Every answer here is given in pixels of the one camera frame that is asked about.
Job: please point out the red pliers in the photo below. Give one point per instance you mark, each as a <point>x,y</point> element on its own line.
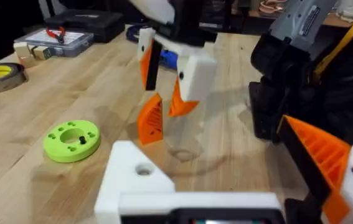
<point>58,34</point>

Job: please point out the white orange left gripper right finger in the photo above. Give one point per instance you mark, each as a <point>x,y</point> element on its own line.
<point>328,161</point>

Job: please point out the heap of wooden blocks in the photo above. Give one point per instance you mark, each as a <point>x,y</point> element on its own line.
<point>30,53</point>

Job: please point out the small black screw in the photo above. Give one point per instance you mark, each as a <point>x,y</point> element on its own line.
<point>82,140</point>

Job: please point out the clear plastic parts box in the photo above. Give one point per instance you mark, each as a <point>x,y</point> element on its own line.
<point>70,43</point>

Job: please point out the green disc with holes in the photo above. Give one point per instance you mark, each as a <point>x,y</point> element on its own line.
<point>61,149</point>

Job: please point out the bare white left gripper left finger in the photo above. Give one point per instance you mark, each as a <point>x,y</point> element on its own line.
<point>129,179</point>

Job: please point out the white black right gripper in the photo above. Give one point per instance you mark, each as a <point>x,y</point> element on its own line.
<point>185,28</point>

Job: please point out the black tool case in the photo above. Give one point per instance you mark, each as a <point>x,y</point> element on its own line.
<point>89,23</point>

